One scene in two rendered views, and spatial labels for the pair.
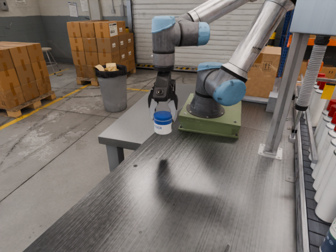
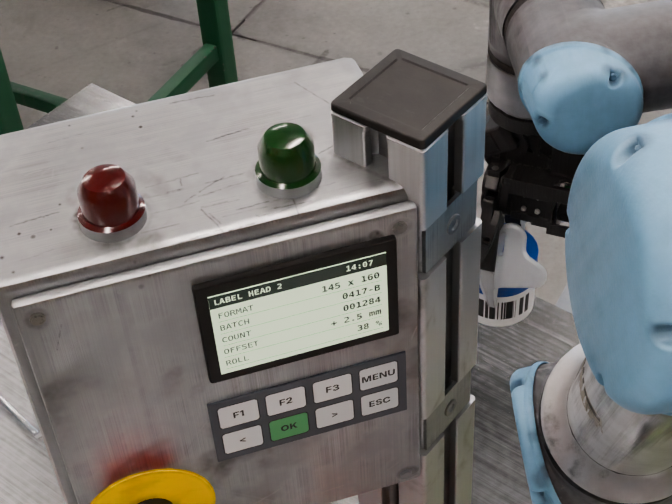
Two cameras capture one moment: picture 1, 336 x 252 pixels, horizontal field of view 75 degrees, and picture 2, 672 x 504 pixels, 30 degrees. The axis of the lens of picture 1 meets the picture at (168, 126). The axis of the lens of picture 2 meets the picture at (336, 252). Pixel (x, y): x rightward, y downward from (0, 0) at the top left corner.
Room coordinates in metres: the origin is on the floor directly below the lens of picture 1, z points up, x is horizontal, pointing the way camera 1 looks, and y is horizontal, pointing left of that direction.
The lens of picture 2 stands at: (0.81, -0.81, 1.80)
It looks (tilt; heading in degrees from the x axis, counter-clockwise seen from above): 44 degrees down; 104
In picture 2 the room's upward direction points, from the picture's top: 4 degrees counter-clockwise
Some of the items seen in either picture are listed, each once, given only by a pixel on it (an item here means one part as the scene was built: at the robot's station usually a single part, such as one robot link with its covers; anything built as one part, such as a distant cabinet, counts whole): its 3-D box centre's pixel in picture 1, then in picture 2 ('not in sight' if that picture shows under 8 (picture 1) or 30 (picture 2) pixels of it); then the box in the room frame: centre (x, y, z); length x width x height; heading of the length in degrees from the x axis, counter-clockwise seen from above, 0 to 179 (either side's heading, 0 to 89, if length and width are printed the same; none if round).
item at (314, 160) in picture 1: (305, 100); not in sight; (1.00, -0.66, 0.96); 1.07 x 0.01 x 0.01; 154
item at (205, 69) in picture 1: (210, 77); not in sight; (0.98, -0.19, 1.07); 0.13 x 0.12 x 0.14; 17
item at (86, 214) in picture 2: not in sight; (108, 196); (0.64, -0.48, 1.49); 0.03 x 0.03 x 0.02
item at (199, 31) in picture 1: (190, 33); (595, 66); (0.82, -0.08, 1.27); 0.11 x 0.11 x 0.08; 17
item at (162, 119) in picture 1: (163, 122); (498, 275); (0.75, 0.02, 0.96); 0.07 x 0.07 x 0.07
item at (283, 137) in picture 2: not in sight; (286, 154); (0.70, -0.45, 1.49); 0.03 x 0.03 x 0.02
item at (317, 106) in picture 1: (317, 104); not in sight; (0.88, -0.65, 0.98); 0.05 x 0.05 x 0.20
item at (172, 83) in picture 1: (164, 81); (537, 154); (0.78, 0.01, 1.11); 0.09 x 0.08 x 0.12; 169
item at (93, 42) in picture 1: (105, 51); not in sight; (4.78, 1.30, 0.57); 1.20 x 0.85 x 1.14; 166
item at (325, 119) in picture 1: (326, 135); not in sight; (0.62, -0.52, 0.98); 0.05 x 0.05 x 0.20
